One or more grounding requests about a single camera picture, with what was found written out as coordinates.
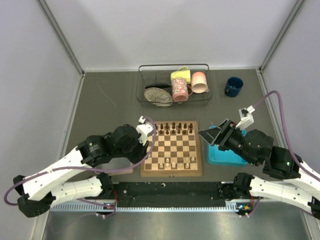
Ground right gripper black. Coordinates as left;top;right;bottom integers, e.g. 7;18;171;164
197;118;258;167

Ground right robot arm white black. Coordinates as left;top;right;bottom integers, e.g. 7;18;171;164
198;119;320;219

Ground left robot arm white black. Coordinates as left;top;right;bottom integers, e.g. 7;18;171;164
13;122;156;218

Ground wooden chess board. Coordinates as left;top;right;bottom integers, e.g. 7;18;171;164
140;120;203;177

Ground blue plastic tray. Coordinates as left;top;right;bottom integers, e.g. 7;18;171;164
206;125;249;166

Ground metal tray pink rim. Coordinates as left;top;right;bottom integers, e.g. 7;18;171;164
96;158;133;176

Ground dark blue mug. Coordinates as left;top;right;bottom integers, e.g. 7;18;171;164
224;76;244;98

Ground speckled ceramic plate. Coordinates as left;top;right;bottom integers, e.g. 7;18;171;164
144;87;173;107

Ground pink white mug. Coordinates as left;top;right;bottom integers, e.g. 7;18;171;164
191;71;209;94

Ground pink patterned mug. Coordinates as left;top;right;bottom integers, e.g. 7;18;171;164
171;78;193;103

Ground yellow mug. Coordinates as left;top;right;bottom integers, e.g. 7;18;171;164
170;66;191;85

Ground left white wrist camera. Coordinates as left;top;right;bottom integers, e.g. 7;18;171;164
135;116;155;146

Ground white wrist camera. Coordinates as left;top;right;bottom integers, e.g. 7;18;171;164
135;116;155;146
236;105;255;130

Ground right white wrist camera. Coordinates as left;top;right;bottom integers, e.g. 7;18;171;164
236;105;255;130

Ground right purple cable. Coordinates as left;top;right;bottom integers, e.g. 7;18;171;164
249;90;320;183

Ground purple cable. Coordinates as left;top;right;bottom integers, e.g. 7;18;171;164
4;116;158;216
249;90;320;183

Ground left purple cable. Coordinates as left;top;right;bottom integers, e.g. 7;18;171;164
4;116;158;216

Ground black wire dish rack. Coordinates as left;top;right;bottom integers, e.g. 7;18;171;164
136;63;213;107

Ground aluminium front rail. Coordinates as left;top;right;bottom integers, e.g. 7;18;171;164
39;181;314;213

